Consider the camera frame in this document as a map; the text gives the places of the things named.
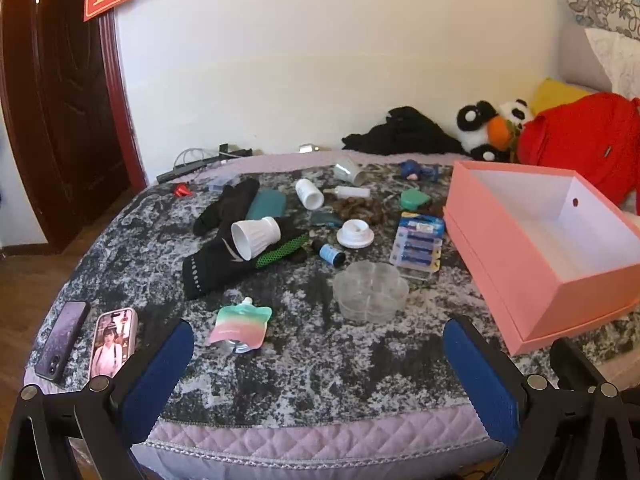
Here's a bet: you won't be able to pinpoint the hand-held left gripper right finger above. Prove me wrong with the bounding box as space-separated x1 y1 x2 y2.
442 316 640 480

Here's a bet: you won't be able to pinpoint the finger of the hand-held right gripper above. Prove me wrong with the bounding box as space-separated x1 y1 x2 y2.
549 337 602 391

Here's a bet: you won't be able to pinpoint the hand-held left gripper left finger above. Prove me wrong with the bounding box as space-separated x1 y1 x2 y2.
0 319 196 480

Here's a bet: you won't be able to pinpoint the pink cardboard box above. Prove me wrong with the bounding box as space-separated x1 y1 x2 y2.
442 160 640 356

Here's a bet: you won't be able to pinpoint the dark teal case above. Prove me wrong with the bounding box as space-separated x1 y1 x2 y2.
245 190 287 221

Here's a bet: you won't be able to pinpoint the white pill bottle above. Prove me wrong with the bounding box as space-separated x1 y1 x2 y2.
295 178 325 209

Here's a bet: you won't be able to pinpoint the smartphone with photo case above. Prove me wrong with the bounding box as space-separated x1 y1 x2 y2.
89 307 138 383

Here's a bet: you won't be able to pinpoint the black smartphone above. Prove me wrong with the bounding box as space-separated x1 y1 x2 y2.
35 301 91 383

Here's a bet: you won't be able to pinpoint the pastel spout pouch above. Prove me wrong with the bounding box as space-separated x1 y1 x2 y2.
206 297 273 353

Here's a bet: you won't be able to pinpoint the black gloves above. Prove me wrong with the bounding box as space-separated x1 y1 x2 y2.
181 217 311 301

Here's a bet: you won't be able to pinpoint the clear flower-shaped container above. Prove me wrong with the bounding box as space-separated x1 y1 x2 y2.
332 261 410 323

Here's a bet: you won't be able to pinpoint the blue battery pack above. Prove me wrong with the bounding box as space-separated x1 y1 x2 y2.
389 212 446 281

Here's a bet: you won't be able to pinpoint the grey patterned blanket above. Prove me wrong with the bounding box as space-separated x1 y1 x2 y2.
25 152 640 431

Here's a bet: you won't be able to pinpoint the white ribbed cup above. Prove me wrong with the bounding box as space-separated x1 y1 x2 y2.
231 216 282 261

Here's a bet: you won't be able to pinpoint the plain black sock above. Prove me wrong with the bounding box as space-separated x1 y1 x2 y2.
192 178 261 237

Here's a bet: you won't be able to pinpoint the white round lid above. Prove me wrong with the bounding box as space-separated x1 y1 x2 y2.
336 220 375 248

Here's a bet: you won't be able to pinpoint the small green case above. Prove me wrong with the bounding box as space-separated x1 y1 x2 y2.
400 188 432 211

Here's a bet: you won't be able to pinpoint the small dark blue-label bottle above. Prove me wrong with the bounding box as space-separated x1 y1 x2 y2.
312 240 347 267

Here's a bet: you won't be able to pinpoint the brown hair scrunchie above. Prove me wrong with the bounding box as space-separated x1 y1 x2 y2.
330 197 386 226

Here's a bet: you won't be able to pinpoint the black power strip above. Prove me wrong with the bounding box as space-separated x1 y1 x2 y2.
156 147 253 184

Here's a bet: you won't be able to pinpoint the blue toy figure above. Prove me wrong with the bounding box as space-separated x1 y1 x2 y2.
400 159 441 182

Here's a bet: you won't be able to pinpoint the red jacket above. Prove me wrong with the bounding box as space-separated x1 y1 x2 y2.
517 91 640 206

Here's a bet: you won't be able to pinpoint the clear plastic cup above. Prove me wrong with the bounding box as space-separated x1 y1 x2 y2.
334 157 366 186

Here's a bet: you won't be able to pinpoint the black clothing heap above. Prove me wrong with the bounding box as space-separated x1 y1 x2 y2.
341 106 466 156

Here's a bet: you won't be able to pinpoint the large panda plush toy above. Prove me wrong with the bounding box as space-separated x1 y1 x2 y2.
455 101 521 162

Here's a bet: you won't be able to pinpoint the small panda plush toy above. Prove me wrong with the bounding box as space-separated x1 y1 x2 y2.
500 99 537 128

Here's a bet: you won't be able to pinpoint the yellow pillow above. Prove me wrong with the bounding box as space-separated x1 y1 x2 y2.
530 77 591 116

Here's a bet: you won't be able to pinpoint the dark brown wooden door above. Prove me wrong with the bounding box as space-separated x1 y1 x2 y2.
0 0 148 256

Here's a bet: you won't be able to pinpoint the pink padded headboard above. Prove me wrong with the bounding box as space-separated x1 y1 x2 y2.
557 22 616 93

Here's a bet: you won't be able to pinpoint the white lace pillow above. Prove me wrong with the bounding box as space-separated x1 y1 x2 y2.
585 27 640 101

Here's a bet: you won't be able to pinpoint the floral pillow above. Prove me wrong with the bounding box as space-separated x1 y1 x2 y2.
562 0 640 36

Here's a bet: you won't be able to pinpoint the green mesh strap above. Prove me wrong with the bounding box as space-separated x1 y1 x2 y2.
256 240 307 268

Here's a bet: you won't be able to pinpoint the white cable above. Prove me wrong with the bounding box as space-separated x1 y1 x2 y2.
174 147 212 168

